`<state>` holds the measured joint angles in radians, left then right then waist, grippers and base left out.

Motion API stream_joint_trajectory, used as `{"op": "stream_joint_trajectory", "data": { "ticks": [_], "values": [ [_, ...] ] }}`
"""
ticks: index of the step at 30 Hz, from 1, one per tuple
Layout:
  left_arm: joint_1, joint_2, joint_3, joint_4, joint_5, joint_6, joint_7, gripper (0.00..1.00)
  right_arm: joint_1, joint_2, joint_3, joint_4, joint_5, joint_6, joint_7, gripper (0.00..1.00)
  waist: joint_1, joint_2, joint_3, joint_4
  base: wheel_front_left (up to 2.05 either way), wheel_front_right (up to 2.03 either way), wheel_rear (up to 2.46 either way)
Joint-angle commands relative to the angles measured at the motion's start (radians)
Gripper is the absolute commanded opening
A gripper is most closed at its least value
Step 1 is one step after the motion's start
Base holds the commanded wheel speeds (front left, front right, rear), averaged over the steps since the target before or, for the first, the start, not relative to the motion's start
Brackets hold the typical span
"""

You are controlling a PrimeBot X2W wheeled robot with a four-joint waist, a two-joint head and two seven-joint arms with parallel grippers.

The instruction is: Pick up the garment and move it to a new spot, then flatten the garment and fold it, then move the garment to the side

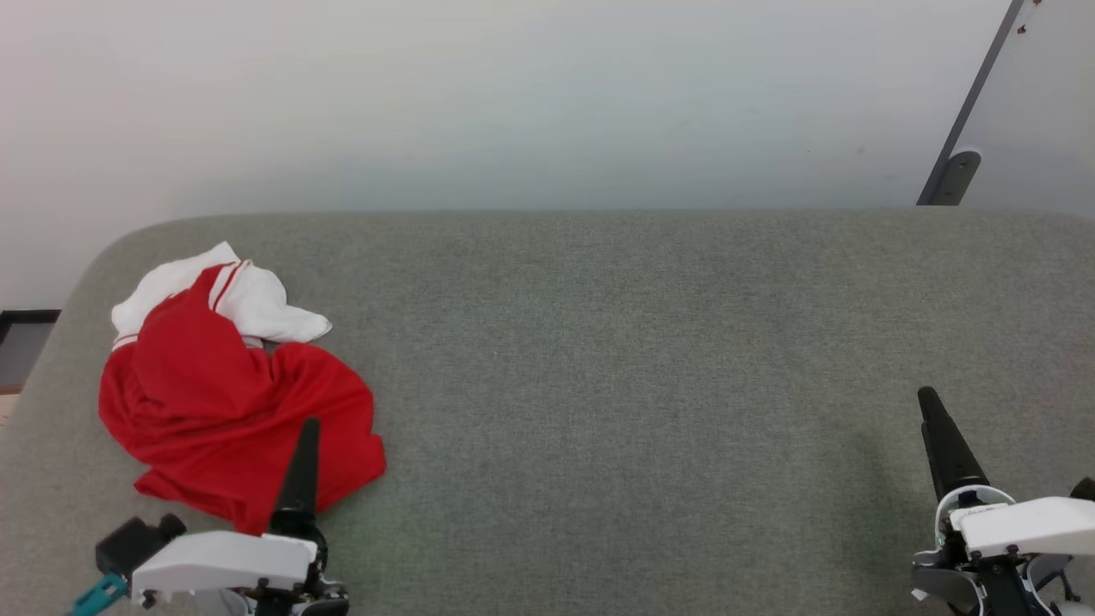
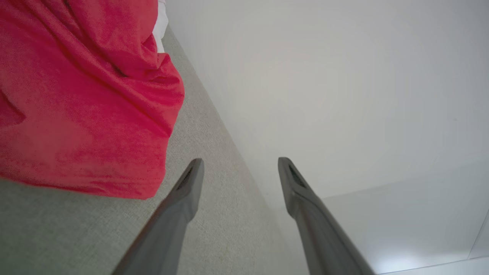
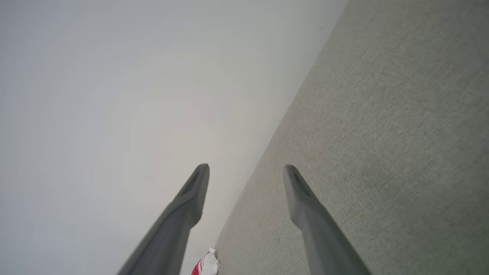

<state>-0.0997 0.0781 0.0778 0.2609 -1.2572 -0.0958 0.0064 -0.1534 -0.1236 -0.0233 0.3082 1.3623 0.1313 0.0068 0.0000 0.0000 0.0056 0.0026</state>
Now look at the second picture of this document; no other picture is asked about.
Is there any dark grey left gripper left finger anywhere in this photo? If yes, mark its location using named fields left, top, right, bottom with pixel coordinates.
left=111, top=158, right=205, bottom=275

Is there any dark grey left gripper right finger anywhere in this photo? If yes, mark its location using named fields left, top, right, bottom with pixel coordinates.
left=278, top=157, right=377, bottom=275

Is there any red basketball jersey white trim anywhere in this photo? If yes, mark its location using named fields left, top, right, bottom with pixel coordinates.
left=0, top=0, right=186, bottom=200

